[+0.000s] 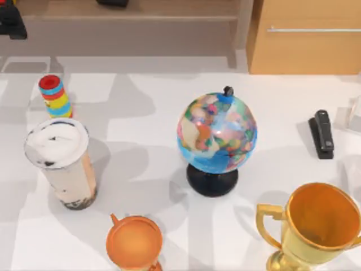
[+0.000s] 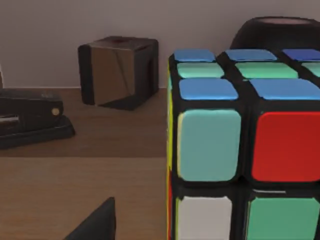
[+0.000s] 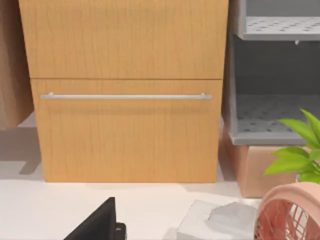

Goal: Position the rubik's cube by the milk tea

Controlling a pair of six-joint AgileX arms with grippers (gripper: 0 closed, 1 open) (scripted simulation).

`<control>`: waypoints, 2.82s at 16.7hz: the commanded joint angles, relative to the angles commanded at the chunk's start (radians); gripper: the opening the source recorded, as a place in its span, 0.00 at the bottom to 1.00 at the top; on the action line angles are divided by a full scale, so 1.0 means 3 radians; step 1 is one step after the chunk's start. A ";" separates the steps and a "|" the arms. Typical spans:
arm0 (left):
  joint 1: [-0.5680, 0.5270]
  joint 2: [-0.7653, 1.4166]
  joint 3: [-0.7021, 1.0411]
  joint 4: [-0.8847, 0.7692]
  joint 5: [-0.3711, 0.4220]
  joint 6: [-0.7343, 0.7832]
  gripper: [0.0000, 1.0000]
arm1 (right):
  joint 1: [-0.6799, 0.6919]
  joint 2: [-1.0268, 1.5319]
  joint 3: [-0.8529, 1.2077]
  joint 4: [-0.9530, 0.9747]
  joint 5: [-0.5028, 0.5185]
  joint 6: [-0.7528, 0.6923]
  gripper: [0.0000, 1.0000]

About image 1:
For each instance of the colourful globe on black base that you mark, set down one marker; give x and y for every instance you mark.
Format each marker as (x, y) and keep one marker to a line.
(216, 132)

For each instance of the small orange trophy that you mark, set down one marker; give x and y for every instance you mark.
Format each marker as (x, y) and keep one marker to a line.
(134, 242)

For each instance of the bubble tea cup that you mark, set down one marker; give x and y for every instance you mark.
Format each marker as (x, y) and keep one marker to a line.
(65, 158)

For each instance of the open wooden shelf unit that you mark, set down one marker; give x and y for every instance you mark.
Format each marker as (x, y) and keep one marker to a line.
(127, 31)

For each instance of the stack of coloured rings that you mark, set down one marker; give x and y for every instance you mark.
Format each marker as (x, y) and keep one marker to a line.
(55, 97)

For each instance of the black stapler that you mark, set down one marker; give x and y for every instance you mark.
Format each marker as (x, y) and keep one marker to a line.
(322, 133)

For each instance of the dark object on shelf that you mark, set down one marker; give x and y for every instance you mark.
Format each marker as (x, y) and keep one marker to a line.
(112, 2)

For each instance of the wooden cupboard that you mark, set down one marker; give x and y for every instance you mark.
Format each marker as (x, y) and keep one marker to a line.
(307, 48)

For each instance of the large gold trophy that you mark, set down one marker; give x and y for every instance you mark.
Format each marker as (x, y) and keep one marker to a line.
(318, 223)

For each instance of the clear glass object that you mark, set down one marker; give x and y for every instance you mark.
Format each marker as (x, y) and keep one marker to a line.
(354, 115)

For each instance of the black object on shelf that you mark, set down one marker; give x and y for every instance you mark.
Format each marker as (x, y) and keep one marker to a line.
(11, 22)

